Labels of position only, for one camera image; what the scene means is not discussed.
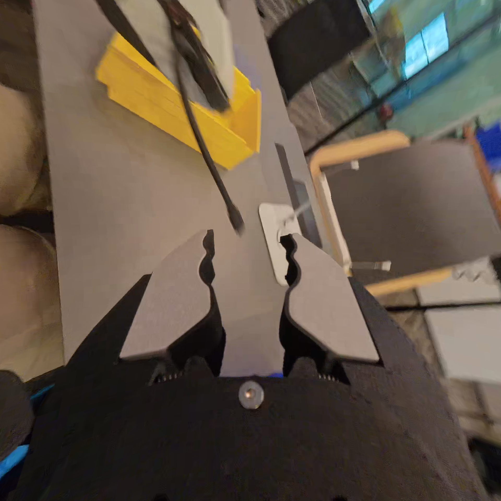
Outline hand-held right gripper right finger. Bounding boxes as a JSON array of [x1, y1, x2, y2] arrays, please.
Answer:
[[279, 233, 380, 378]]

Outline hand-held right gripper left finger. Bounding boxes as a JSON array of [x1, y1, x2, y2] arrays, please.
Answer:
[[118, 229, 227, 378]]

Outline person's beige trousers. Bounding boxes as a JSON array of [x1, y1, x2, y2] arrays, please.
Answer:
[[0, 82, 65, 382]]

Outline yellow plastic bin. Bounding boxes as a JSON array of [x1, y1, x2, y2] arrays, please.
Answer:
[[96, 31, 262, 171]]

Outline black office chair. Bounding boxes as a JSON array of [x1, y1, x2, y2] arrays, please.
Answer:
[[267, 0, 372, 102]]

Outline white panel stand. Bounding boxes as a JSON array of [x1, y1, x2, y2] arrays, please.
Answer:
[[258, 158, 392, 287]]

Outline thin black cable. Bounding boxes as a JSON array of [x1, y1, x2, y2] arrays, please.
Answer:
[[170, 23, 246, 237]]

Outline wood-framed black panel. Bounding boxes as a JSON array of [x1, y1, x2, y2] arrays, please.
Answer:
[[309, 130, 501, 298]]

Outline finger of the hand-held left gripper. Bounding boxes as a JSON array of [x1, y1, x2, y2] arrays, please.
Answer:
[[95, 0, 198, 100], [157, 0, 236, 113]]

